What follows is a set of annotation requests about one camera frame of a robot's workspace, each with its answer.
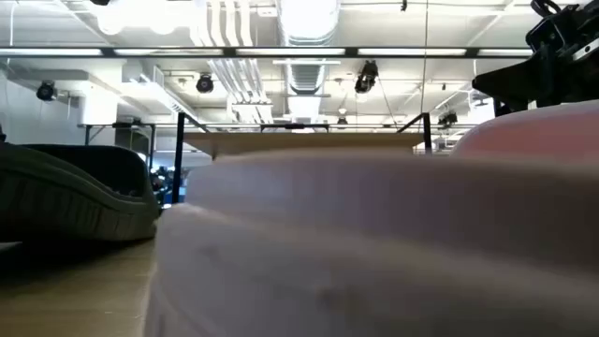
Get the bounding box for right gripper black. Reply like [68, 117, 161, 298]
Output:
[471, 0, 599, 118]

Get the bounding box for black foam slide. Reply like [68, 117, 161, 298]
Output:
[0, 141, 161, 242]

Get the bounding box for black ceiling spotlight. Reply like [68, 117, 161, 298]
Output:
[437, 110, 460, 128]
[354, 59, 380, 95]
[195, 73, 215, 95]
[36, 80, 58, 103]

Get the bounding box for black overhead light bar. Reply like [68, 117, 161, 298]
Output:
[0, 45, 535, 60]

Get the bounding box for black frame wooden shelf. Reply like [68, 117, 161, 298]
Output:
[170, 110, 434, 205]

